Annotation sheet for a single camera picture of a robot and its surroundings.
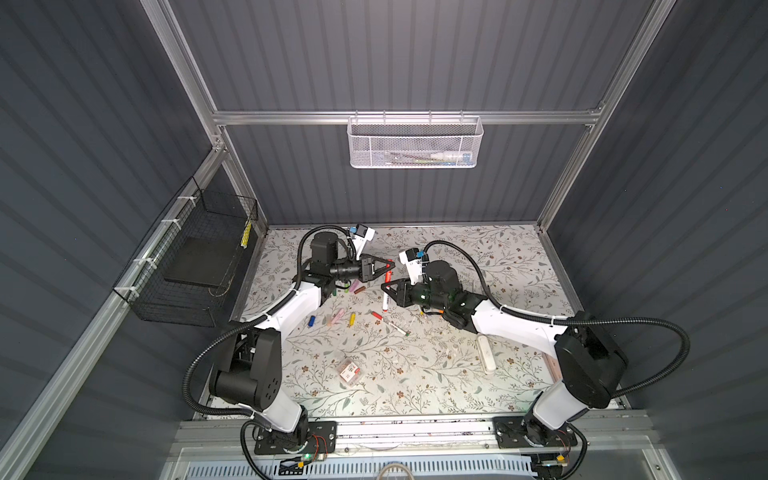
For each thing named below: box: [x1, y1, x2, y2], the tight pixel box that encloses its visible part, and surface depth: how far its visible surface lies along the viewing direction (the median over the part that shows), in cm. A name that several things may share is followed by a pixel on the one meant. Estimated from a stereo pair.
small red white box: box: [337, 358, 361, 386], surface depth 84 cm
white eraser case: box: [476, 335, 497, 375], surface depth 85 cm
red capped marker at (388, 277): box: [382, 270, 393, 312], surface depth 80 cm
